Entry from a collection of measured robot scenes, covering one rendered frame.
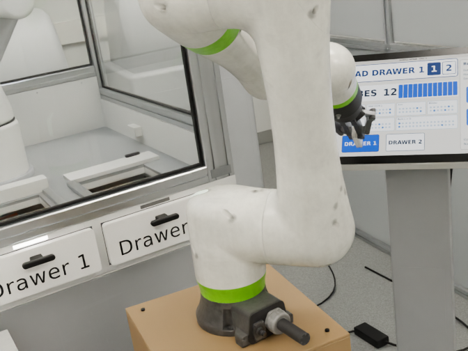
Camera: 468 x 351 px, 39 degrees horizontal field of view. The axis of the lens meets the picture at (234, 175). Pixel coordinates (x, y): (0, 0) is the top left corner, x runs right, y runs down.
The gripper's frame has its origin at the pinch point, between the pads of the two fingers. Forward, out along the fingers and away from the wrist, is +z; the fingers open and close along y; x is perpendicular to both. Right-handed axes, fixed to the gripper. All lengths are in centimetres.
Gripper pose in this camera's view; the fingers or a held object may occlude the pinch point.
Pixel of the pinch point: (357, 136)
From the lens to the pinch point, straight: 168.2
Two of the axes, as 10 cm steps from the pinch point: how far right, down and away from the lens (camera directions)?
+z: 3.3, 3.4, 8.8
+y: -9.4, 0.2, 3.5
